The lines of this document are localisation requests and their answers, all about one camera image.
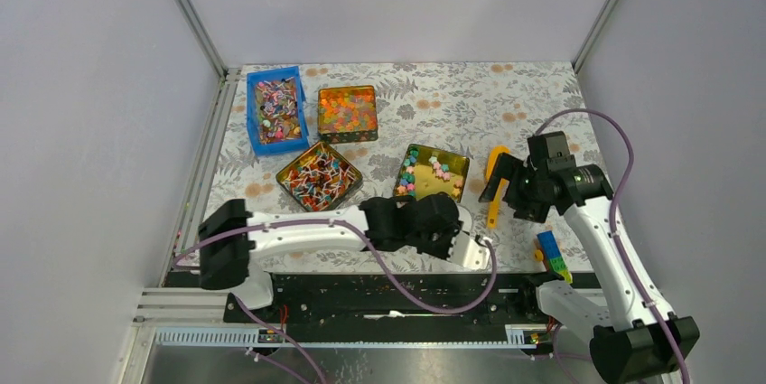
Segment tin of star candies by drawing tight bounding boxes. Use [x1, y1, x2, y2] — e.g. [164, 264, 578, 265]
[393, 144, 471, 202]

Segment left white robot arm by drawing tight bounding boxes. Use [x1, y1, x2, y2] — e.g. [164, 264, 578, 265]
[198, 193, 490, 322]

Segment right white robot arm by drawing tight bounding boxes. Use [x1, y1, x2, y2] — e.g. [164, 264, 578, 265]
[480, 132, 700, 383]

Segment tin of orange gummies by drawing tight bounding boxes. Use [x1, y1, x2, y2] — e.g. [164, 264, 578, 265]
[317, 85, 378, 144]

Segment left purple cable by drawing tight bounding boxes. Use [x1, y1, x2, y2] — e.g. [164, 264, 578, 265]
[172, 218, 499, 384]

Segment floral table mat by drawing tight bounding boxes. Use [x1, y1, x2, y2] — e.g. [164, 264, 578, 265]
[198, 61, 606, 274]

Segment tin of lollipops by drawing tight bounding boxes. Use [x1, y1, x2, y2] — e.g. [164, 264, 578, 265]
[276, 141, 363, 212]

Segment blue plastic candy bin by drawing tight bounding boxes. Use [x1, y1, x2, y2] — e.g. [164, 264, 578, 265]
[246, 66, 309, 157]

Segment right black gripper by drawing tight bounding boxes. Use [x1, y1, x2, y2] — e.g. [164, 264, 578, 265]
[478, 152, 551, 223]

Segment colourful toy block stack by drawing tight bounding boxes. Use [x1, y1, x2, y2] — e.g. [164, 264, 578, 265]
[533, 230, 573, 284]

